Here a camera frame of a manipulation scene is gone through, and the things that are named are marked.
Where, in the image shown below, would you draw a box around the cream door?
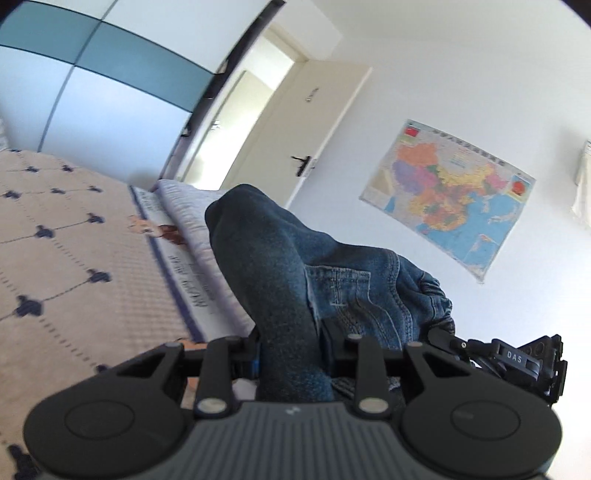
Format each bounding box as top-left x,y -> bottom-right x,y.
221,60 -> 374,211

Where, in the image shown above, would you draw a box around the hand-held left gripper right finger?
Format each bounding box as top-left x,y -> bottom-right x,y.
322,320 -> 479,419

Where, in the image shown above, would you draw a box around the black door handle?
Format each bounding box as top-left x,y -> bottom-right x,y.
291,154 -> 320,179

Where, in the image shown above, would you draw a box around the wall map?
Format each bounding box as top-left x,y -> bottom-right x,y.
359,119 -> 537,284

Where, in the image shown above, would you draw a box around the folded grey quilt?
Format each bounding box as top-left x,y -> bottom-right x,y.
154,179 -> 260,338

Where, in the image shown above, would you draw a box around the white hallway door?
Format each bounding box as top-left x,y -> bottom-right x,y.
184,69 -> 262,188

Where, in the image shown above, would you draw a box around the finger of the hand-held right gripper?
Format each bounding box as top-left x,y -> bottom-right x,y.
427,328 -> 470,359

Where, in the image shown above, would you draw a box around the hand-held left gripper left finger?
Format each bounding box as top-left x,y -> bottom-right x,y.
104,336 -> 262,419

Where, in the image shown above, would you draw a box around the white and teal wardrobe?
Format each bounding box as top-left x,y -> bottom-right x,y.
0,0 -> 287,179

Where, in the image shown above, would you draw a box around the beige printed blanket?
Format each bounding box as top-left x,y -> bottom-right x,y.
0,148 -> 259,480

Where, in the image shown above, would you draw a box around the dark washed jeans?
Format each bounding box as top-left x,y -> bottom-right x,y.
204,184 -> 456,402

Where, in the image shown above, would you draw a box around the white wall hanging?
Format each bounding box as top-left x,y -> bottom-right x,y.
571,141 -> 591,230

